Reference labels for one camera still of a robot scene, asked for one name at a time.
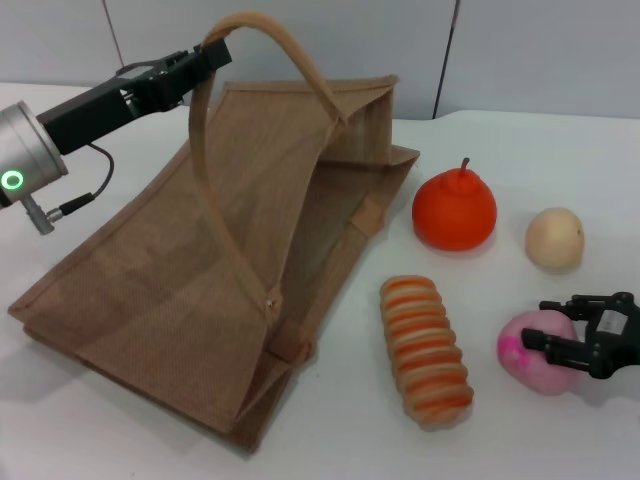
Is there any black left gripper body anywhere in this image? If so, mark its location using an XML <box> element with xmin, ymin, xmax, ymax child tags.
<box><xmin>37</xmin><ymin>61</ymin><xmax>177</xmax><ymax>156</ymax></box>

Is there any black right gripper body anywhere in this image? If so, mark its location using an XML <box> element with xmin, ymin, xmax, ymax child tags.
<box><xmin>581</xmin><ymin>294</ymin><xmax>640</xmax><ymax>382</ymax></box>

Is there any pink toy peach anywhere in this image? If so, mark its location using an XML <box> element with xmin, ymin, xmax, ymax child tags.
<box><xmin>496</xmin><ymin>309</ymin><xmax>587</xmax><ymax>397</ymax></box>

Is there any brown jute handbag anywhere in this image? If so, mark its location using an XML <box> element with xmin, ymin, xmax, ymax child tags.
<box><xmin>7</xmin><ymin>13</ymin><xmax>420</xmax><ymax>456</ymax></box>

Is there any beige round toy fruit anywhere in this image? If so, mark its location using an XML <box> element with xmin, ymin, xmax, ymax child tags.
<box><xmin>524</xmin><ymin>207</ymin><xmax>586</xmax><ymax>274</ymax></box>

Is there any orange striped toy bread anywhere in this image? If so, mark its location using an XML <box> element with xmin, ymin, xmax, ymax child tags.
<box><xmin>378</xmin><ymin>274</ymin><xmax>473</xmax><ymax>433</ymax></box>

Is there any orange toy pear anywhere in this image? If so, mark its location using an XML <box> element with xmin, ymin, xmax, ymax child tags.
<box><xmin>411</xmin><ymin>156</ymin><xmax>499</xmax><ymax>253</ymax></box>

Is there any black cable with metal plug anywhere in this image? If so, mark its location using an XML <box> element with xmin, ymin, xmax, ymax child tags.
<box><xmin>24</xmin><ymin>144</ymin><xmax>115</xmax><ymax>237</ymax></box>

